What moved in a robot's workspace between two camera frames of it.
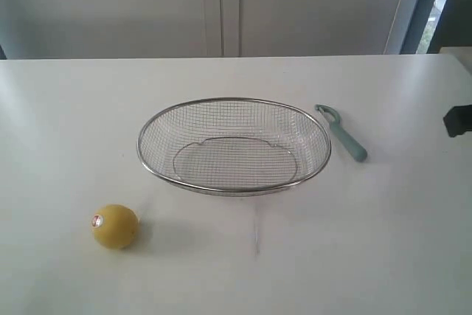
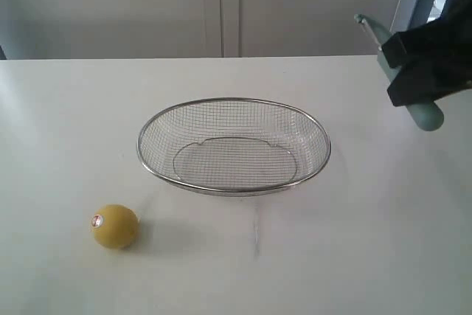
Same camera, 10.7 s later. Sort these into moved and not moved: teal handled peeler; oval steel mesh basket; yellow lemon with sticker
Moved: teal handled peeler
Not moved: yellow lemon with sticker; oval steel mesh basket
